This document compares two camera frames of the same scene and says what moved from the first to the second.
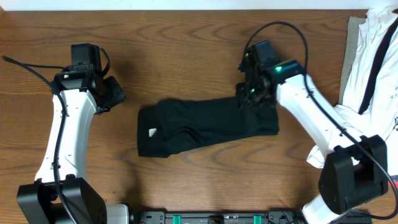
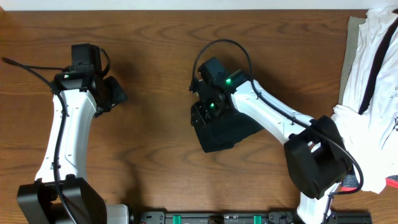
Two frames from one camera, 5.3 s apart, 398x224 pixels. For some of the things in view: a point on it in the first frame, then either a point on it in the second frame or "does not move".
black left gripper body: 115,94 does not move
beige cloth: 349,51 does not move
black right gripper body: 251,95 -> 211,110
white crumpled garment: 369,106 does not move
